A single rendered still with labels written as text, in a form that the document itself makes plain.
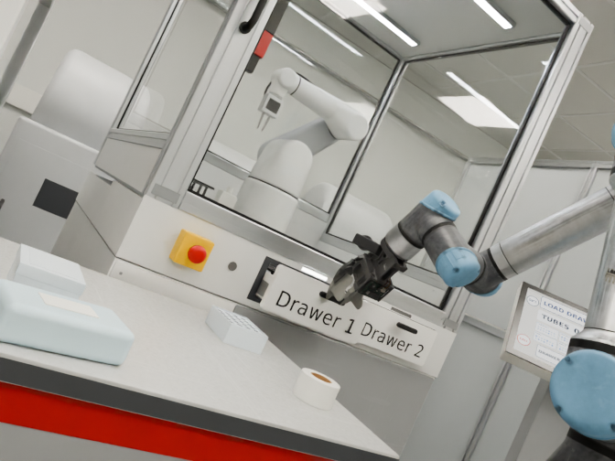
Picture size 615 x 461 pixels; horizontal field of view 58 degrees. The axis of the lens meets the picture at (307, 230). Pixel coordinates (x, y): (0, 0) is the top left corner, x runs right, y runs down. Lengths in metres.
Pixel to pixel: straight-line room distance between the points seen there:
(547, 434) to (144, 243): 1.35
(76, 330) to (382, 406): 1.15
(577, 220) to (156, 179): 0.85
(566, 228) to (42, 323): 0.91
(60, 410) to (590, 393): 0.69
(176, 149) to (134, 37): 3.32
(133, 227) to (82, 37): 3.36
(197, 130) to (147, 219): 0.22
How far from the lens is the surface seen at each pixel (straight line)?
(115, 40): 4.51
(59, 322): 0.66
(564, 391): 0.91
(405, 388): 1.70
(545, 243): 1.16
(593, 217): 1.15
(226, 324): 1.07
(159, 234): 1.25
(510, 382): 3.06
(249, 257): 1.32
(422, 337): 1.65
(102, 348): 0.69
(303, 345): 1.46
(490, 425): 3.09
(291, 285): 1.28
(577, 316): 2.00
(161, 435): 0.72
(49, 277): 0.80
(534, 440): 1.96
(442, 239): 1.09
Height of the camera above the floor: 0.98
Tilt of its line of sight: 2 degrees up
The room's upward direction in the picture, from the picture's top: 25 degrees clockwise
